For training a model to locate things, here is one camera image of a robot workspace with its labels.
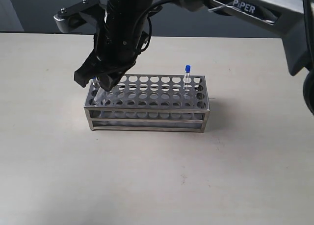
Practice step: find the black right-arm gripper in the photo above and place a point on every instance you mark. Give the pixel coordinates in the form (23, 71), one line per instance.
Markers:
(116, 42)

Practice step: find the blue-capped tube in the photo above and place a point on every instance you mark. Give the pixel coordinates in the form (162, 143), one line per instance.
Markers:
(186, 79)
(95, 83)
(100, 96)

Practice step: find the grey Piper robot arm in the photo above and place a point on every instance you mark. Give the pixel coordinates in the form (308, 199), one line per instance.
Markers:
(292, 20)

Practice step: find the stainless steel test tube rack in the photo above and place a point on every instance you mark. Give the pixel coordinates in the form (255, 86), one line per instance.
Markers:
(151, 103)

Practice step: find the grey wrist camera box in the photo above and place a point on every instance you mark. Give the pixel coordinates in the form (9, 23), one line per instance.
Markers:
(85, 12)

